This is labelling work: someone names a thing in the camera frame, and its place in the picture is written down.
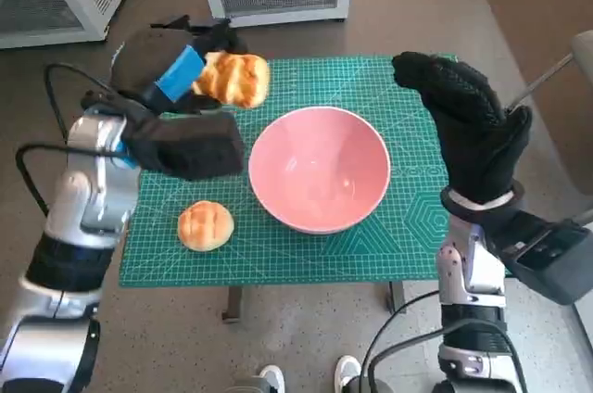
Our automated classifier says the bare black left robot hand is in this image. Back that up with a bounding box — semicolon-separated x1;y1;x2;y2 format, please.
110;17;251;119

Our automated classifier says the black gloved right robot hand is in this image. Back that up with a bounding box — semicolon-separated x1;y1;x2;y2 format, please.
391;50;533;207

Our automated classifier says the long split bread loaf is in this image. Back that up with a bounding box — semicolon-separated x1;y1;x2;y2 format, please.
190;50;271;110

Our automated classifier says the pink bowl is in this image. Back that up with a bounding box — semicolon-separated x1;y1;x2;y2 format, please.
247;106;390;235

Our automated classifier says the round bread bun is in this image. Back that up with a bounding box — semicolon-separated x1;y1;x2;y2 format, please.
178;200;234;253

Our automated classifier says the green cutting mat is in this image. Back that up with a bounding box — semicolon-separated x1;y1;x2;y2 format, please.
118;55;467;290

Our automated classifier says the black metal table leg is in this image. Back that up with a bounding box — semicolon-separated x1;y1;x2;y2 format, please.
221;285;245;325
385;279;407;315

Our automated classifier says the white shoe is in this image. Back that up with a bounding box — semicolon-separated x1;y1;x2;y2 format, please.
334;356;363;393
257;364;286;393

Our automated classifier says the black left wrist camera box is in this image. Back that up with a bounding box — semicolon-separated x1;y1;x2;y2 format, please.
122;109;246;181

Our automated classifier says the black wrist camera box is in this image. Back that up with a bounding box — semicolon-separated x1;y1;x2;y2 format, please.
122;109;246;181
484;209;593;306

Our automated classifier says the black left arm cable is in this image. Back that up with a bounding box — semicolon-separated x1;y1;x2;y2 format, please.
44;63;117;134
16;145;121;218

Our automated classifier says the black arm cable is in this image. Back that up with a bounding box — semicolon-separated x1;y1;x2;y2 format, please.
44;63;117;134
359;290;529;393
16;145;121;218

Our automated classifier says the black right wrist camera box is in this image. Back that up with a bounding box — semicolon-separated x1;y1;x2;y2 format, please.
484;209;593;306

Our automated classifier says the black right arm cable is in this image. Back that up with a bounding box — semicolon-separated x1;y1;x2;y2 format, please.
359;290;529;393

